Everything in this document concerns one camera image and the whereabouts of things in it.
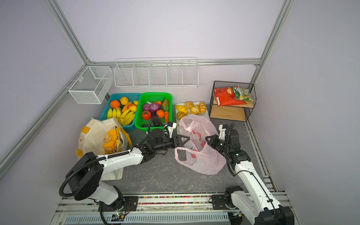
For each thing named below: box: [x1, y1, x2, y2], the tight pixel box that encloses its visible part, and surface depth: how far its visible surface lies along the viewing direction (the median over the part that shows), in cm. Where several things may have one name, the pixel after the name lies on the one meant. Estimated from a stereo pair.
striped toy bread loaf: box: [175, 105, 189, 115], surface depth 117 cm
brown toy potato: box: [161, 99, 169, 107], surface depth 118 cm
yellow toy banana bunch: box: [106, 108, 135, 126], surface depth 107 cm
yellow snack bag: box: [103, 126, 124, 155], surface depth 84 cm
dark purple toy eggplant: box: [151, 112, 161, 128], surface depth 110 cm
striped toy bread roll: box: [176, 111, 186, 121], surface depth 111 cm
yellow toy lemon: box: [129, 105, 138, 113], surface depth 110 cm
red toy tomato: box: [142, 110, 152, 121], surface depth 107 cm
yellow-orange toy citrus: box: [120, 96, 129, 105], surface depth 114 cm
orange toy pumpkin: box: [156, 109, 165, 119], surface depth 110 cm
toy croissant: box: [189, 105, 201, 115], surface depth 115 cm
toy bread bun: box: [184, 101, 194, 109], surface depth 118 cm
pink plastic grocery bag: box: [174, 113, 227, 175], surface depth 75 cm
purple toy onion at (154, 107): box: [150, 102, 160, 113], surface depth 111 cm
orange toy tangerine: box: [110, 99, 121, 109], surface depth 111 cm
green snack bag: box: [231, 86, 255, 102], surface depth 99 cm
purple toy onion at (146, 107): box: [143, 103, 151, 111], surface depth 112 cm
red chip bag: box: [214, 87, 247, 107], surface depth 99 cm
